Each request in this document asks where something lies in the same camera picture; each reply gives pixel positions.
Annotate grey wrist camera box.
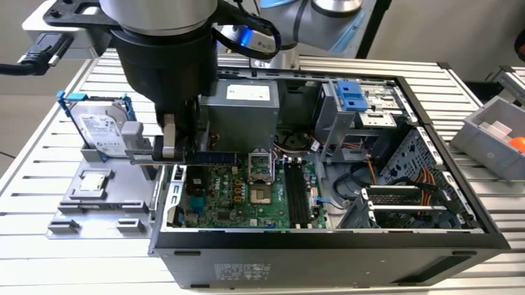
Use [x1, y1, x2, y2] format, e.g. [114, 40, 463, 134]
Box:
[21, 1, 114, 61]

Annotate white block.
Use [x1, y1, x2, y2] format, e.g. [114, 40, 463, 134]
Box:
[479, 120, 514, 140]

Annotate grey plastic bin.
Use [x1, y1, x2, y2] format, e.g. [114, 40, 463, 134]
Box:
[451, 95, 525, 183]

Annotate grey power supply unit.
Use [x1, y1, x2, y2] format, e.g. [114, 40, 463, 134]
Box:
[200, 78, 282, 154]

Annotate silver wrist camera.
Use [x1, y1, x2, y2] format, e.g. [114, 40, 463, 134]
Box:
[236, 26, 284, 58]

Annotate orange yellow disk wires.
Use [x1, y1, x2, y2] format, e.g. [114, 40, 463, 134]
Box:
[409, 167, 443, 213]

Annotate CPU socket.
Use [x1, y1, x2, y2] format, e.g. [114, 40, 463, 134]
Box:
[250, 183, 274, 206]

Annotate metal socket cover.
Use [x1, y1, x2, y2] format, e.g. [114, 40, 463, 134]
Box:
[248, 150, 276, 182]

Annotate black frame post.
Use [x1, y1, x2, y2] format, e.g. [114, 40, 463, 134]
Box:
[355, 0, 393, 59]

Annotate black open PC case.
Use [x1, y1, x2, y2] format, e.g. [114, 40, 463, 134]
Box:
[147, 64, 512, 291]

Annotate RAM stick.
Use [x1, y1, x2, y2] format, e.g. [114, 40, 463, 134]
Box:
[193, 150, 240, 166]
[81, 205, 127, 213]

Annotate metal slat side table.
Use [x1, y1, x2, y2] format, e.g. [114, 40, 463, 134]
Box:
[491, 65, 525, 107]

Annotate metal disk bay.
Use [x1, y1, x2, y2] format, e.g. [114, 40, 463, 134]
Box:
[361, 184, 452, 230]

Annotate grey parts rack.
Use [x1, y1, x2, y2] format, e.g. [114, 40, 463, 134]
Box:
[45, 121, 182, 240]

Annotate wire locking lever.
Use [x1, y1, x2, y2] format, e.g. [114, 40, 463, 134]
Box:
[269, 153, 285, 184]

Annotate silver CPU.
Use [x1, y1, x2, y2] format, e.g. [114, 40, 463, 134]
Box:
[81, 173, 110, 191]

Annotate orange round object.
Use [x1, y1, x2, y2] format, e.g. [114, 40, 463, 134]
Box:
[507, 136, 525, 154]

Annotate green motherboard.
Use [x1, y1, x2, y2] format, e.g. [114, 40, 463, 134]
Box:
[176, 153, 329, 230]

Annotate blue plastic drive latch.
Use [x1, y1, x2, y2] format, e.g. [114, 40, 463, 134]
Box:
[336, 80, 367, 113]

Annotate RAM slot white latches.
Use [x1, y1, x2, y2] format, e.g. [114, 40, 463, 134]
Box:
[300, 155, 316, 230]
[289, 155, 305, 230]

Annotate thick black cable hose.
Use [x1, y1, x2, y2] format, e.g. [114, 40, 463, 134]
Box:
[0, 32, 78, 77]

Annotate power supply wire bundle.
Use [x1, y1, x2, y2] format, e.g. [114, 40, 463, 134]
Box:
[273, 130, 328, 156]

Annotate hard disk in blue carrier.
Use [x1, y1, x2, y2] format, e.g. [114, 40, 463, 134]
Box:
[57, 90, 137, 160]

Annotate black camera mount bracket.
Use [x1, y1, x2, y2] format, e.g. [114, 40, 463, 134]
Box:
[45, 0, 125, 28]

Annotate black SATA cable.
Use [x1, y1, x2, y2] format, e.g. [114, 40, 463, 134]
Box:
[333, 170, 365, 202]

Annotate grey metal drive cage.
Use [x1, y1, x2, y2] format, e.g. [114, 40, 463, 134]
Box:
[320, 78, 416, 163]

